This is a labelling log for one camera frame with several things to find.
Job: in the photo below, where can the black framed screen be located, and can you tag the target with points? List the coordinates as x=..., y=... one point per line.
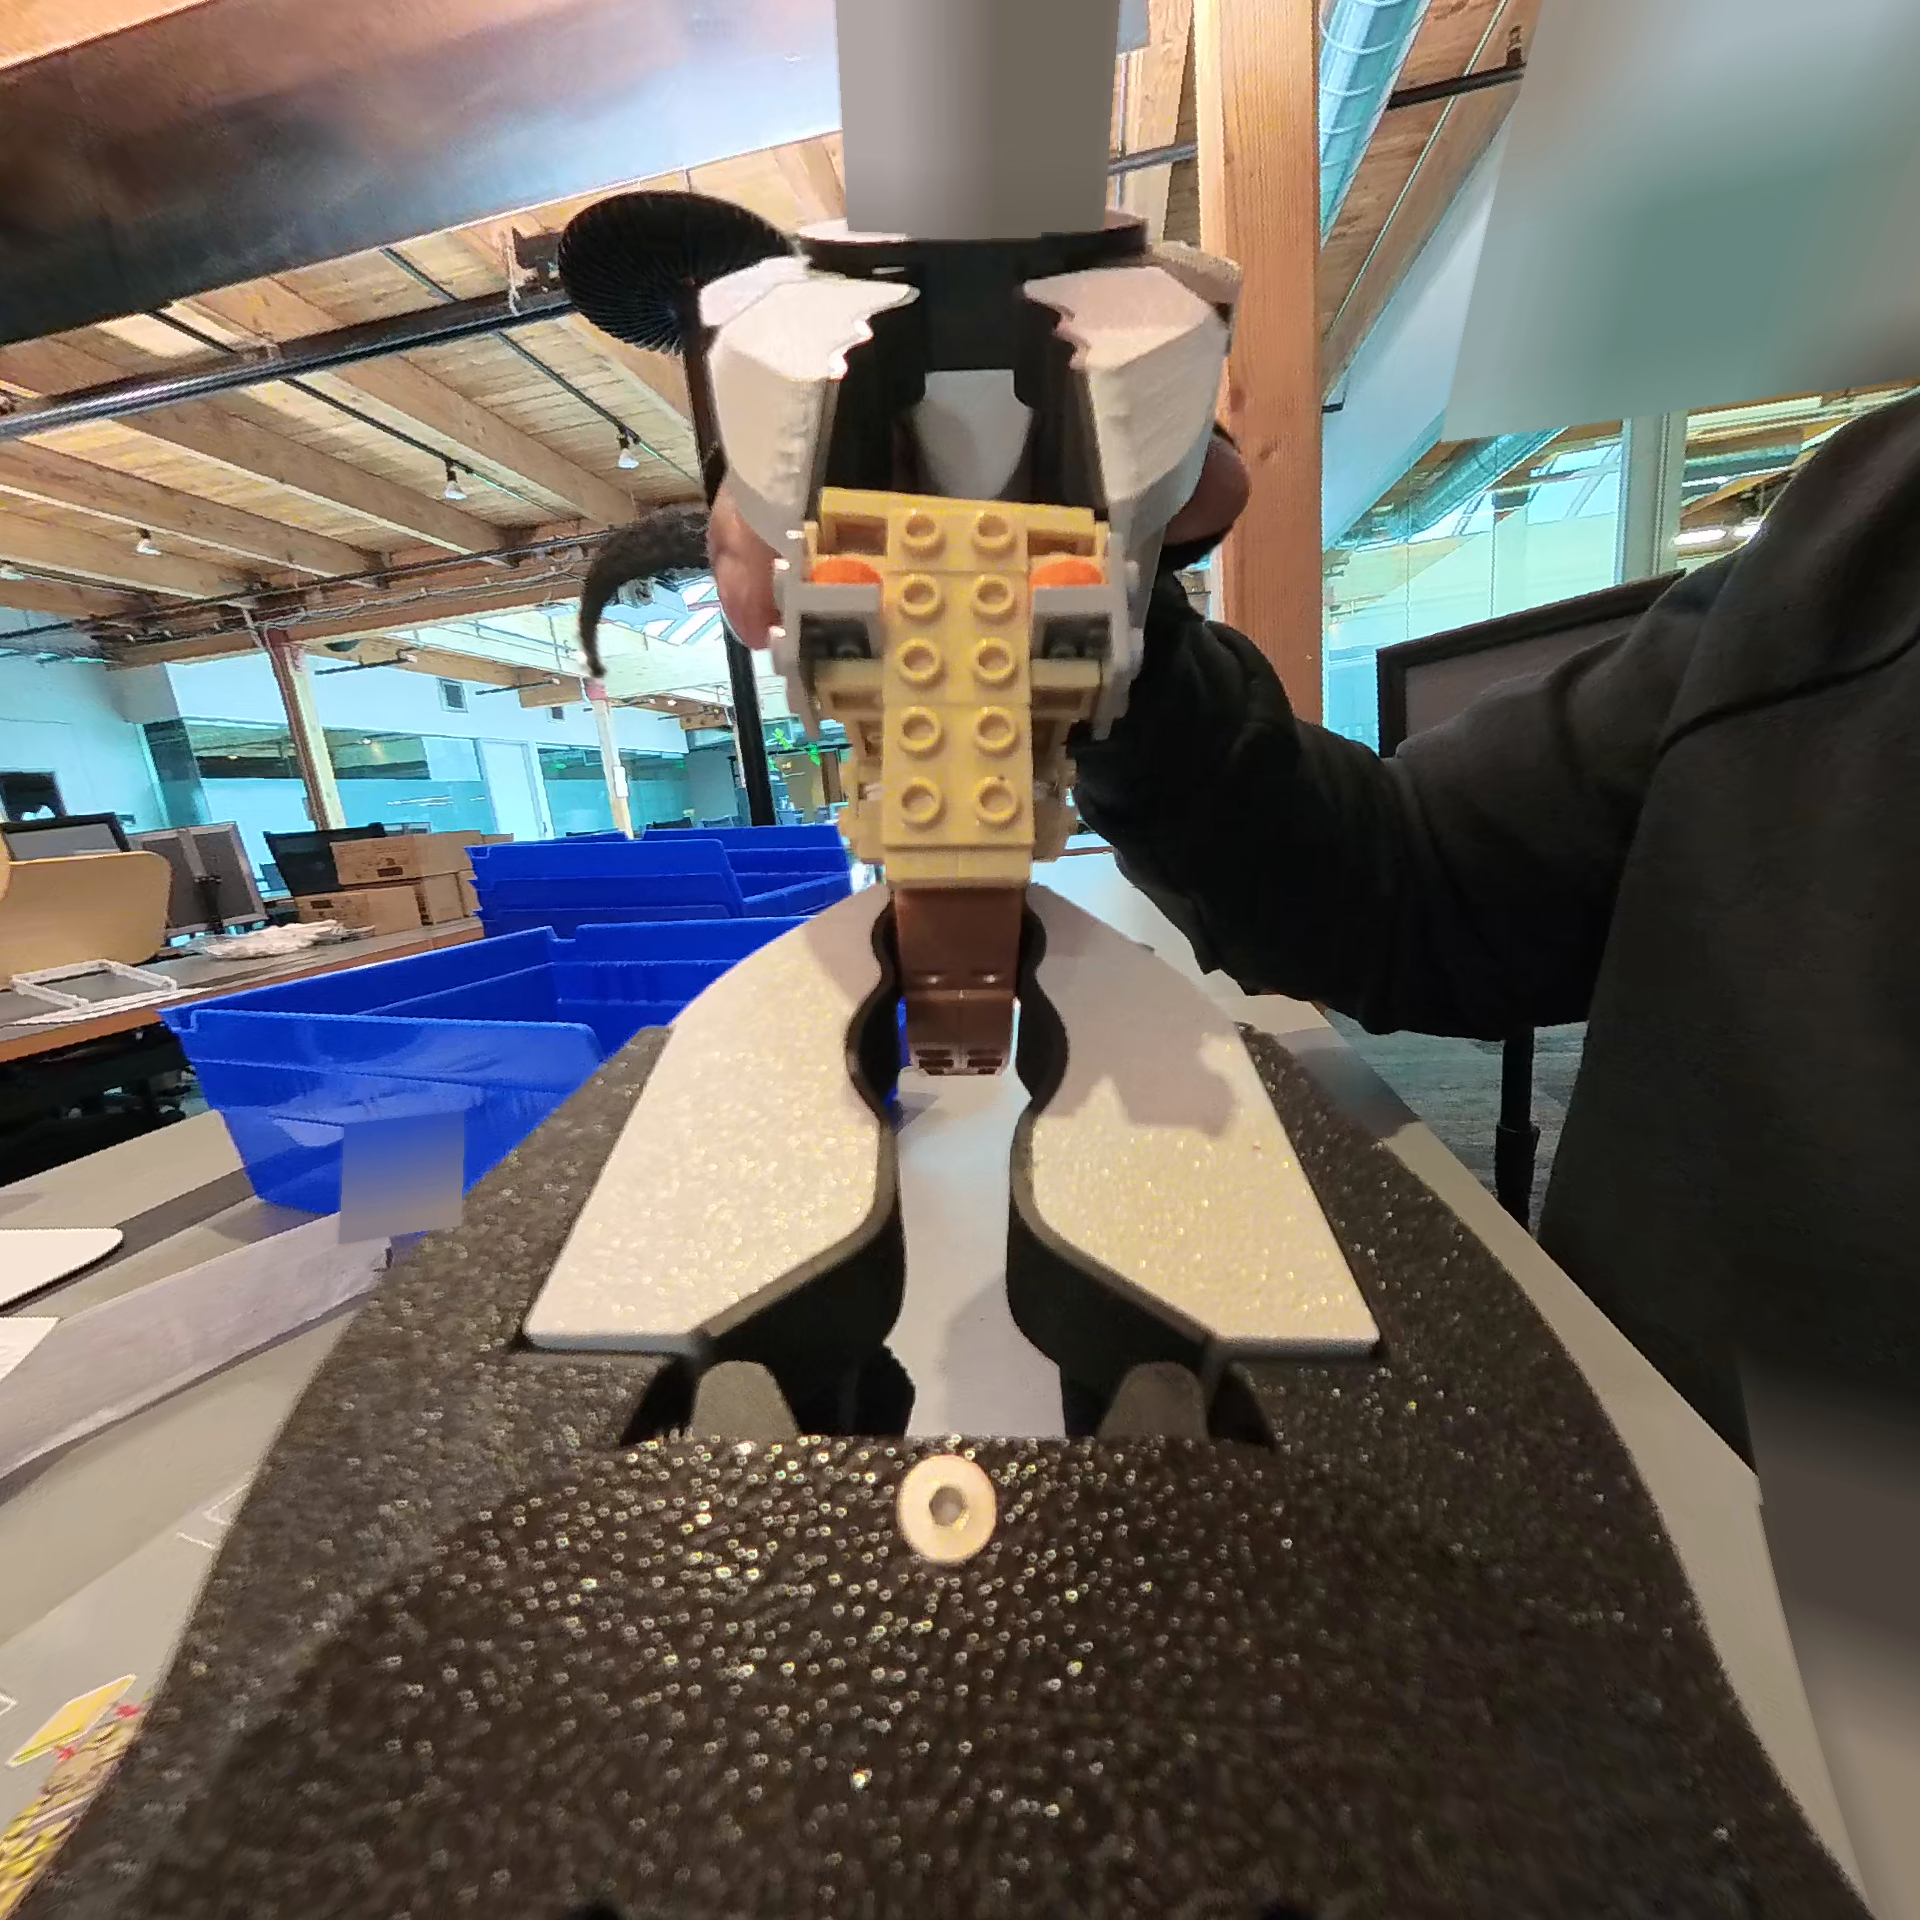
x=1500, y=662

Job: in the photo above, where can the grey instruction booklet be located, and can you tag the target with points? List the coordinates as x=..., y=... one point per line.
x=60, y=1773

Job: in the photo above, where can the wooden pillar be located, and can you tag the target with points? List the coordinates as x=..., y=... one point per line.
x=1260, y=332

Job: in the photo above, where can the tan brick model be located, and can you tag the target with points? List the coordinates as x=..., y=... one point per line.
x=960, y=693

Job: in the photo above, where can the long wooden table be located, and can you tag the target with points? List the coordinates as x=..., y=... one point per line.
x=213, y=983

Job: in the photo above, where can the black pole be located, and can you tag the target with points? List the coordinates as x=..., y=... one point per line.
x=744, y=720

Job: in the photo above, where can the person's right hand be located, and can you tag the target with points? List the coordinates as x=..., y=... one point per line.
x=744, y=555

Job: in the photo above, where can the blue plastic bin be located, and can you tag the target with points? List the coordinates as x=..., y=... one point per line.
x=481, y=1067
x=645, y=877

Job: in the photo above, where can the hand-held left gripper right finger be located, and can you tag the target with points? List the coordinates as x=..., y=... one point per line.
x=1201, y=1187

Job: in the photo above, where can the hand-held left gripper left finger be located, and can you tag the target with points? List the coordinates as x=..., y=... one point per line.
x=720, y=1187

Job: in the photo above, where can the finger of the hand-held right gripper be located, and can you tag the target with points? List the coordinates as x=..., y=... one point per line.
x=785, y=375
x=1155, y=375

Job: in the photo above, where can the brown cardboard box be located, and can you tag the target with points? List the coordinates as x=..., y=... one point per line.
x=398, y=857
x=367, y=907

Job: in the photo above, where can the tan wooden chair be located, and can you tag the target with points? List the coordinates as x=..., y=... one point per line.
x=84, y=907

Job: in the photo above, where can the grey desk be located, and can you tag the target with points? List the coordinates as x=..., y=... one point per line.
x=151, y=1442

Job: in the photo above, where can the dark computer monitor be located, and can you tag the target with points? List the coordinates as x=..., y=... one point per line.
x=204, y=877

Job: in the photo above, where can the plain white sheet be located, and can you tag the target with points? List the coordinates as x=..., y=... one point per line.
x=45, y=1262

